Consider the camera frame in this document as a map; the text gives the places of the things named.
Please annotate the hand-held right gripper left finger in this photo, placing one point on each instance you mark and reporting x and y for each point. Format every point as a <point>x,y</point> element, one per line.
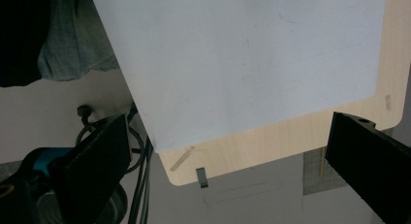
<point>93,159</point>

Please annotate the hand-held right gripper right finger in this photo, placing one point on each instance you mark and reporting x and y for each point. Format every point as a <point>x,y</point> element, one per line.
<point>371,159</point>

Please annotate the beige tape strip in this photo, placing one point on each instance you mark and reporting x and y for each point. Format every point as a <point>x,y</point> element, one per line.
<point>181,159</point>

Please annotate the grey shirt cloth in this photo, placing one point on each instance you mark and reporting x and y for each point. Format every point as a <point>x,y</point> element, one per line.
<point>74,39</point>

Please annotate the grey tape piece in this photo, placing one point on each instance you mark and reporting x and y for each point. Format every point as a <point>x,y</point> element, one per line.
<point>202,178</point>

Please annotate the white table mat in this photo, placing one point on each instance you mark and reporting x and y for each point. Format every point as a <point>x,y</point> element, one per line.
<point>245,62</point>

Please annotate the small brown tape piece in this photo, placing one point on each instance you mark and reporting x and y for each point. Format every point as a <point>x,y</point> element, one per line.
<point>388,102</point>

